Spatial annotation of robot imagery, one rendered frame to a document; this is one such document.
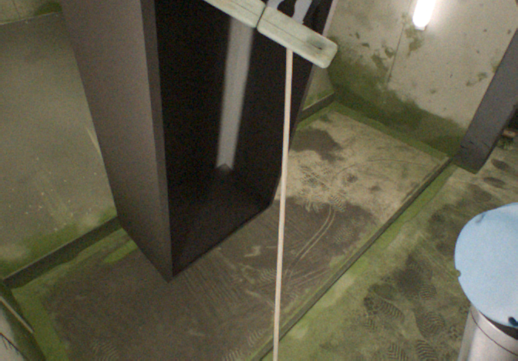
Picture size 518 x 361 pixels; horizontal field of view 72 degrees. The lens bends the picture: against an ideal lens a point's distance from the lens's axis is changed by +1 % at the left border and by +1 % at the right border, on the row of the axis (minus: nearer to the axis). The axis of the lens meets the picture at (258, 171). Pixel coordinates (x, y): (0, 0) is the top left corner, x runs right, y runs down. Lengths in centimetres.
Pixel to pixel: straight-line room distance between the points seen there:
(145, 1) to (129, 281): 164
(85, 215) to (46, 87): 71
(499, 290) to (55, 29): 219
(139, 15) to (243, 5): 19
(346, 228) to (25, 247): 175
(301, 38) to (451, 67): 214
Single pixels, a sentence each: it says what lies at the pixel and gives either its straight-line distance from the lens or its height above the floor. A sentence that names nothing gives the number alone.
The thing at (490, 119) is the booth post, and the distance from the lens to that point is 281.
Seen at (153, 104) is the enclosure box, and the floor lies 134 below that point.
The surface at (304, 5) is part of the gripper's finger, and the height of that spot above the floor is 151.
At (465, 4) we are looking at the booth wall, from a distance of 267.
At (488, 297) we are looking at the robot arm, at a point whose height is 137.
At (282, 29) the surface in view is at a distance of 70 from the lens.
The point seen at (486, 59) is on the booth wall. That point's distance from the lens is 269.
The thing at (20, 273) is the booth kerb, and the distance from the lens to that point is 221.
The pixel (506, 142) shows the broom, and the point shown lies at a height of 5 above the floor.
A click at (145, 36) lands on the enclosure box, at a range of 68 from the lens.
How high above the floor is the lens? 172
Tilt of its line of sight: 41 degrees down
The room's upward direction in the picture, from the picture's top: straight up
